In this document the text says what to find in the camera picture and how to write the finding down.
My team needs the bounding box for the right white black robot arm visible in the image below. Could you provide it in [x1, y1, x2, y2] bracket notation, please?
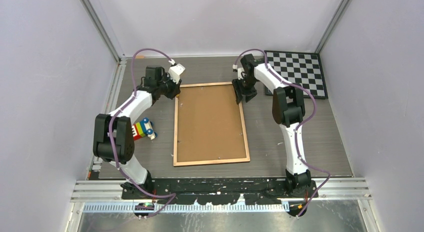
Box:
[232, 54, 312, 197]

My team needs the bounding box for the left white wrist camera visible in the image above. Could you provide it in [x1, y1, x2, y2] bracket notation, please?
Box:
[168, 59, 186, 84]

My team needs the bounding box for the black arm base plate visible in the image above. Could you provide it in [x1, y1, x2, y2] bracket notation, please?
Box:
[120, 176, 320, 206]

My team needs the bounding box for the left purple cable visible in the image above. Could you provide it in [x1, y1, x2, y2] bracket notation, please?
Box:
[108, 47, 178, 219]

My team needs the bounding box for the brown frame backing board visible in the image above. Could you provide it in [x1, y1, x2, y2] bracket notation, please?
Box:
[176, 84, 247, 163]

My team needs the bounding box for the purple cable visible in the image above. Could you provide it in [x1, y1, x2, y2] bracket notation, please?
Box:
[233, 48, 332, 218]
[108, 47, 178, 219]

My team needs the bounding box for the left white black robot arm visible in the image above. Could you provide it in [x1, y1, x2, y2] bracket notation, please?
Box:
[92, 64, 185, 199]

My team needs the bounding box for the black white checkerboard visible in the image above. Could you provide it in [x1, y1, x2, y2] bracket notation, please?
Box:
[265, 50, 328, 99]

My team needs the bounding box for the black wooden picture frame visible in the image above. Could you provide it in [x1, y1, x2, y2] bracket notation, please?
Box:
[172, 81, 251, 167]

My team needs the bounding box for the aluminium rail frame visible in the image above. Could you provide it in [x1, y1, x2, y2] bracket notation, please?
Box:
[65, 177, 381, 232]

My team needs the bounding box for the colourful toy block truck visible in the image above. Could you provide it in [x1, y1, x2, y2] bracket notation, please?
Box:
[131, 117, 158, 141]

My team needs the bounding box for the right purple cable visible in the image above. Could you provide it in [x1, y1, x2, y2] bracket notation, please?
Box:
[233, 48, 332, 218]

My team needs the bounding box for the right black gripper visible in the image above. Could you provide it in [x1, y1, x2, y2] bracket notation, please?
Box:
[231, 76, 257, 105]

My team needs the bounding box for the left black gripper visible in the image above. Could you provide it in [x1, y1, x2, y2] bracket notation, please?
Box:
[157, 72, 182, 101]

